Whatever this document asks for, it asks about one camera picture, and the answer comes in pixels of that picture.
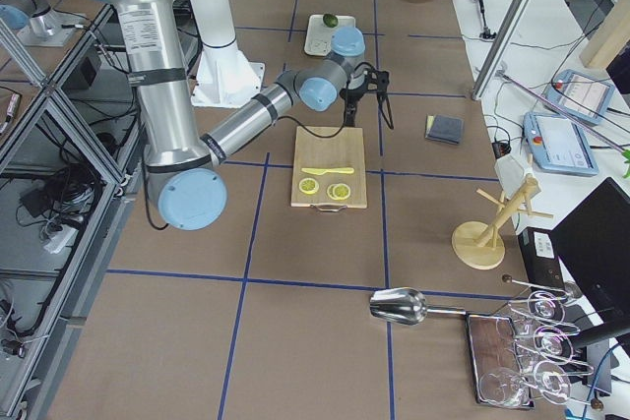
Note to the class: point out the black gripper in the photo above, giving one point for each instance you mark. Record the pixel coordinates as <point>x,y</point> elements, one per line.
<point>350,99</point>

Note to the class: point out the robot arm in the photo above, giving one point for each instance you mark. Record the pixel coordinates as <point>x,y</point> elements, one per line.
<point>181,163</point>

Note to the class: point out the wooden cutting board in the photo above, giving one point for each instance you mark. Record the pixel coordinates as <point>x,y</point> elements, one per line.
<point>328,147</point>

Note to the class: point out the yellow plastic knife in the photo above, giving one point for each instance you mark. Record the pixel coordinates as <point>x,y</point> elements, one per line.
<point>323,171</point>

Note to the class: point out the upper lemon slice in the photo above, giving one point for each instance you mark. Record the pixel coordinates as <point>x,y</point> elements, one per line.
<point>338,191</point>

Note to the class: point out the lemon slice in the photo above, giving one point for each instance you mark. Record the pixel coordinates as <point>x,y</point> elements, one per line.
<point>338,191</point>
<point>308,186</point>

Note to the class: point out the white bear serving tray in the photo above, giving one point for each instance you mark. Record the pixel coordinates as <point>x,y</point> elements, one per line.
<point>318,36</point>

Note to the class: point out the lower lemon slice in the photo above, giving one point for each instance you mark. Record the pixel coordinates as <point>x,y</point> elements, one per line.
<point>308,186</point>

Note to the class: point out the green avocado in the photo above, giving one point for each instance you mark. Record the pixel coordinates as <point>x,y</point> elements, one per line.
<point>330,20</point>

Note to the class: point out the grey folded cloth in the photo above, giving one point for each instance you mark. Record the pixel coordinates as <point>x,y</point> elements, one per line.
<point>445,129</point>

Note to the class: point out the wooden mug tree stand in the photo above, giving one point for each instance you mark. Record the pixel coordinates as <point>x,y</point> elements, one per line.
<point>479,244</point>

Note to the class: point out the metal scoop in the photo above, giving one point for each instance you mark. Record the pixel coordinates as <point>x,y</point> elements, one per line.
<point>407,306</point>

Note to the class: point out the near teach pendant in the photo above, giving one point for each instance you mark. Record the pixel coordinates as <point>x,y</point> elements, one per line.
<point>558,145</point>

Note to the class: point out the teach pendant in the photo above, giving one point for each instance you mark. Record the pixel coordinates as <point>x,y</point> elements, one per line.
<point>582,96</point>
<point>558,145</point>

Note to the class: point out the far teach pendant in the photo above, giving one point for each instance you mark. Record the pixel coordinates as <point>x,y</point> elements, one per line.
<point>582,96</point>

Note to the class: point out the black monitor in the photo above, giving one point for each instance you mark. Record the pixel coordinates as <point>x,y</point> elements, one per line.
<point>592,242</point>

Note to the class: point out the wine glass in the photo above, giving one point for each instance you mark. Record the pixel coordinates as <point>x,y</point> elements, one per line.
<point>507,388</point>
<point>545,343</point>
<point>540,309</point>

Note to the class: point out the black glass rack tray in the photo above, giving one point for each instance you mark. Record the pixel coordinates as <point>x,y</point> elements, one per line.
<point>491,346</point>

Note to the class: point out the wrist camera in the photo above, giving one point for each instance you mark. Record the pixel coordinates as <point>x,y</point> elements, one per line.
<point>378,82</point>

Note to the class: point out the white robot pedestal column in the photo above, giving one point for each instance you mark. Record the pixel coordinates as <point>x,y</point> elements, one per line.
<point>225,77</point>

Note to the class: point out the aluminium frame post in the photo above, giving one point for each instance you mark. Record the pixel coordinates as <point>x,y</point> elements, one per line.
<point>491,63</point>

